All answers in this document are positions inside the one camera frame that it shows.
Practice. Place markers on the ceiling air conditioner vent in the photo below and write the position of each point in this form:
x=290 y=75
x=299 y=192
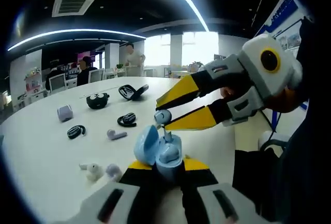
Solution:
x=74 y=4

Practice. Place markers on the blue earbud case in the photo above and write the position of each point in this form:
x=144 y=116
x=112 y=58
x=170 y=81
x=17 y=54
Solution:
x=144 y=146

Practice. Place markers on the person's dark clothing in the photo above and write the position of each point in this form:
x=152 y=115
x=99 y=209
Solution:
x=305 y=169

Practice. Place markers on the plain black earbud case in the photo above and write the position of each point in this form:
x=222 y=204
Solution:
x=128 y=92

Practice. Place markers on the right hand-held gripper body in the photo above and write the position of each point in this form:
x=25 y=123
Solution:
x=289 y=74

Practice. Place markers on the blue white wall display board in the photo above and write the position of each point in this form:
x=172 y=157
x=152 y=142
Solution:
x=287 y=6

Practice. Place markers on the black cartoon-eyed earbud case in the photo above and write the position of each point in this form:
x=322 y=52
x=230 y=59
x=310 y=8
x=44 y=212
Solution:
x=97 y=101

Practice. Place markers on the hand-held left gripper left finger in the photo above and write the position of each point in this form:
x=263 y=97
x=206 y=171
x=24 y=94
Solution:
x=132 y=182

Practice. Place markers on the purple earbud case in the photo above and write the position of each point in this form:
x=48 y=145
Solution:
x=64 y=113

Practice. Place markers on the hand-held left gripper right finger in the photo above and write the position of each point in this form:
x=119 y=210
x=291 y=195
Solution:
x=199 y=185

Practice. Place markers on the pink screen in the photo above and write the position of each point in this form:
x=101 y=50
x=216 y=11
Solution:
x=85 y=58

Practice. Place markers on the black ear-hook earbud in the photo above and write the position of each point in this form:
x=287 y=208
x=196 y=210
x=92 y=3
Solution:
x=75 y=132
x=126 y=120

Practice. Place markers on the person's right hand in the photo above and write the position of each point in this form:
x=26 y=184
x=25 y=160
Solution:
x=227 y=92

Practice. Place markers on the purple earbud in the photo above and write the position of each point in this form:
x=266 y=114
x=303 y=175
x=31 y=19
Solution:
x=113 y=172
x=113 y=134

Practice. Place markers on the display shelf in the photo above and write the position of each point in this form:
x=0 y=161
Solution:
x=33 y=80

